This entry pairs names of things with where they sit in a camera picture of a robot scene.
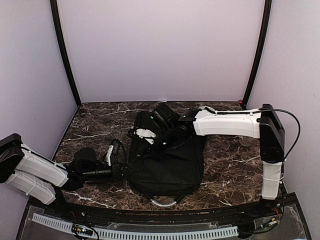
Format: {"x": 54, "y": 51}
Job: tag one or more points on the left black corner post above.
{"x": 63, "y": 51}

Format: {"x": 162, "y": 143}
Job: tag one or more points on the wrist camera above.
{"x": 112, "y": 151}
{"x": 142, "y": 133}

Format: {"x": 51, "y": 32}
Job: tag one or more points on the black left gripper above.
{"x": 112, "y": 170}

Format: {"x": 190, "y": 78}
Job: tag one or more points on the pale green ceramic bowl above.
{"x": 208, "y": 108}

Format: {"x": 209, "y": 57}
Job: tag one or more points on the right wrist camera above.
{"x": 142, "y": 133}

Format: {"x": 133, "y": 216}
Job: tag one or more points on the right black corner post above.
{"x": 258, "y": 52}

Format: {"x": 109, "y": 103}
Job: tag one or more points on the small circuit board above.
{"x": 81, "y": 230}

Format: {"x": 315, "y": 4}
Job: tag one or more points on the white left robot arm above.
{"x": 44, "y": 179}

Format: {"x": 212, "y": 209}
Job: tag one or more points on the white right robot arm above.
{"x": 258, "y": 123}

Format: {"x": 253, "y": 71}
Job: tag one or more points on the beige ceramic mug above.
{"x": 245, "y": 141}

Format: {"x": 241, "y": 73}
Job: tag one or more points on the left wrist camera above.
{"x": 112, "y": 151}

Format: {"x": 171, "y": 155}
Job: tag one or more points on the black student bag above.
{"x": 177, "y": 171}

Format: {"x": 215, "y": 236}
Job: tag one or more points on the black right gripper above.
{"x": 153, "y": 148}

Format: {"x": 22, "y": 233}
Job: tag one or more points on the white slotted cable duct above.
{"x": 121, "y": 231}

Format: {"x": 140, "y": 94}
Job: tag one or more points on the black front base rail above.
{"x": 96, "y": 212}

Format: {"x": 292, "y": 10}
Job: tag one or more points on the black corner post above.
{"x": 258, "y": 52}
{"x": 63, "y": 51}

